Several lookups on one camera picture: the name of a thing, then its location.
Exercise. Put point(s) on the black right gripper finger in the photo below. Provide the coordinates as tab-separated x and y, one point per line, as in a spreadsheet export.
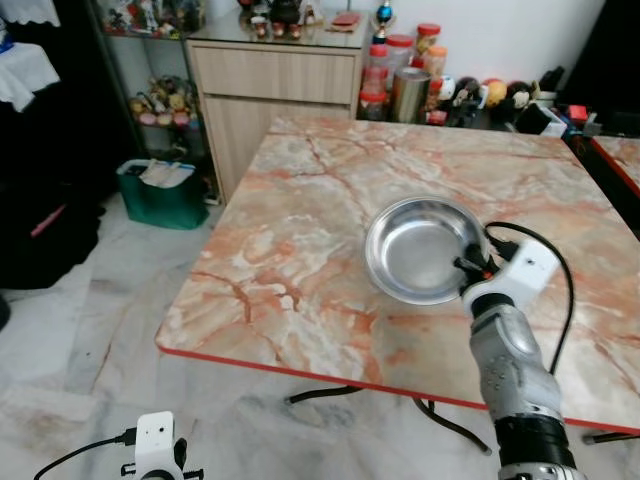
466	265

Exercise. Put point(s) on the stainless steel bowl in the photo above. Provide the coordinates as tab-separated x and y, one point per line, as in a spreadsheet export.
415	250

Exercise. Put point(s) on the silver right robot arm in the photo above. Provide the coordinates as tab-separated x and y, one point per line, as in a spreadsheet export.
515	370

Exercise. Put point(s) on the marble pattern side table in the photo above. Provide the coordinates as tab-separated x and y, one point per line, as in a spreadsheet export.
622	158

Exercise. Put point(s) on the yellow round toy figure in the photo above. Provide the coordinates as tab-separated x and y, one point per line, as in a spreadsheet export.
495	92

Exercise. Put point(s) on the stainless steel tumbler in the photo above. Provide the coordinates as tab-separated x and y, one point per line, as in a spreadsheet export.
410	95

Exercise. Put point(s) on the red lid plastic jar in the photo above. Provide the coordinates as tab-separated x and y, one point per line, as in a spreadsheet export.
377	68
428	38
401	50
373	105

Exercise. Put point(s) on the large black screen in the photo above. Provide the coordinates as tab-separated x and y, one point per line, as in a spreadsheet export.
605	50

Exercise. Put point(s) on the blue and gold trophy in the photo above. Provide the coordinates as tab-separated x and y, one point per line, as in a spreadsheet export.
383	20

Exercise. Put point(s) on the light wooden cabinet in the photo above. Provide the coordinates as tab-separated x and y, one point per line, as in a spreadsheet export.
270	90

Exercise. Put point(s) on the green plastic bin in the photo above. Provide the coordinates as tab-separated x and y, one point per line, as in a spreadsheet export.
160	200

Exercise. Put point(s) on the glass display shelf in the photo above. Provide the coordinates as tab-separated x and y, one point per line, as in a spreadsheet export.
150	90

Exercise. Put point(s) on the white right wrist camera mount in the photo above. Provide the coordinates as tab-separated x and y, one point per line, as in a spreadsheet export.
515	278

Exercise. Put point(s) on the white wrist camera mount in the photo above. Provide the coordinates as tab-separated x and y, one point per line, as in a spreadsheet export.
156	440
515	278

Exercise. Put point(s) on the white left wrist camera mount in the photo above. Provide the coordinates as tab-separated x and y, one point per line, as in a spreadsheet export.
156	440

